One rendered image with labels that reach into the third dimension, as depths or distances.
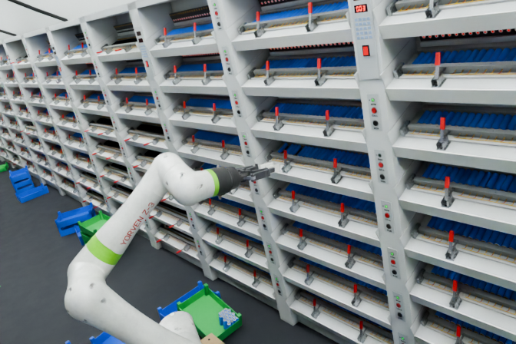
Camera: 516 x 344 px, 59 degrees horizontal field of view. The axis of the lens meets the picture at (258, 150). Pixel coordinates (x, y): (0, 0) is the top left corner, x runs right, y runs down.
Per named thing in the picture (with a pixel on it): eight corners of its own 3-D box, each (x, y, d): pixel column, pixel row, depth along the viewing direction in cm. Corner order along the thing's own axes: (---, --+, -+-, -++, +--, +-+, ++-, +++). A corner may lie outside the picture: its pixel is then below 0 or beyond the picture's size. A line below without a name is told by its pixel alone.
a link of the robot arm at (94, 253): (91, 305, 145) (57, 288, 141) (91, 286, 157) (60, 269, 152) (127, 260, 146) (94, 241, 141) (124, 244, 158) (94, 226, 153)
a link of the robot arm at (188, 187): (180, 216, 138) (185, 186, 133) (160, 195, 146) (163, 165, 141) (217, 205, 147) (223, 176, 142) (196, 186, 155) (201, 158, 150)
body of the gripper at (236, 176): (218, 187, 156) (239, 182, 162) (233, 192, 150) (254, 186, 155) (216, 167, 154) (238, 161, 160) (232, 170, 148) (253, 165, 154)
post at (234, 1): (293, 325, 230) (216, -23, 176) (280, 319, 237) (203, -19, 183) (319, 304, 242) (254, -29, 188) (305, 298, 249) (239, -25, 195)
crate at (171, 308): (179, 335, 242) (175, 322, 239) (160, 319, 257) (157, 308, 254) (223, 303, 259) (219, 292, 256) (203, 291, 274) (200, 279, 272)
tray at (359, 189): (377, 203, 159) (368, 183, 154) (262, 176, 204) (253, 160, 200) (405, 164, 168) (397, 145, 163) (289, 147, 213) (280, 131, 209)
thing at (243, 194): (257, 208, 217) (244, 188, 211) (189, 186, 263) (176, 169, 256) (282, 180, 226) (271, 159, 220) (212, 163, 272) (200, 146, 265)
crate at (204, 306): (242, 325, 239) (242, 314, 235) (212, 348, 227) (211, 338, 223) (206, 292, 258) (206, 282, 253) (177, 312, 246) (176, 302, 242)
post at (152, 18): (213, 280, 282) (134, 1, 229) (204, 276, 289) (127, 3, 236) (237, 264, 294) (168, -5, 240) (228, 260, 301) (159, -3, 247)
